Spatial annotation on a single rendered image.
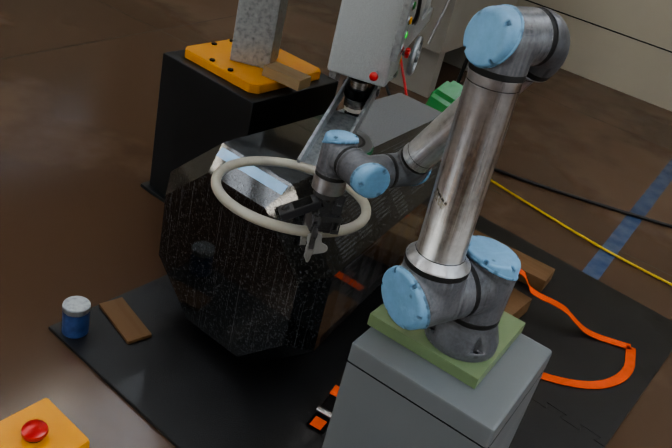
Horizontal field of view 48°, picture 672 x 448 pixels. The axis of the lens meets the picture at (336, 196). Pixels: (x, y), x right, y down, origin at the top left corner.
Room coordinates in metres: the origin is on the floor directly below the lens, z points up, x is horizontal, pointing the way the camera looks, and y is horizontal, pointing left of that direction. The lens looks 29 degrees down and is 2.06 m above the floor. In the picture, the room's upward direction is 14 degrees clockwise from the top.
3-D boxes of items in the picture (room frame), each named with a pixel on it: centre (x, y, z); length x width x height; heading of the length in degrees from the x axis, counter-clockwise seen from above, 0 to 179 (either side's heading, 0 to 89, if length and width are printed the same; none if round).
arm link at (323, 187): (1.79, 0.03, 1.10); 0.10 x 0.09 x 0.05; 21
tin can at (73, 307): (2.17, 0.84, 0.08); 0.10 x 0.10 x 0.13
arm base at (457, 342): (1.56, -0.39, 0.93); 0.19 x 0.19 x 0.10
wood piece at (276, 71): (3.24, 0.35, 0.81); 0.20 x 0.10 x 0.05; 66
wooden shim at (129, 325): (2.29, 0.69, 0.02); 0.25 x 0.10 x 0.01; 47
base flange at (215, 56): (3.42, 0.53, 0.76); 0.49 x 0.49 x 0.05; 58
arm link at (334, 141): (1.79, 0.02, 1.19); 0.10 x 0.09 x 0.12; 40
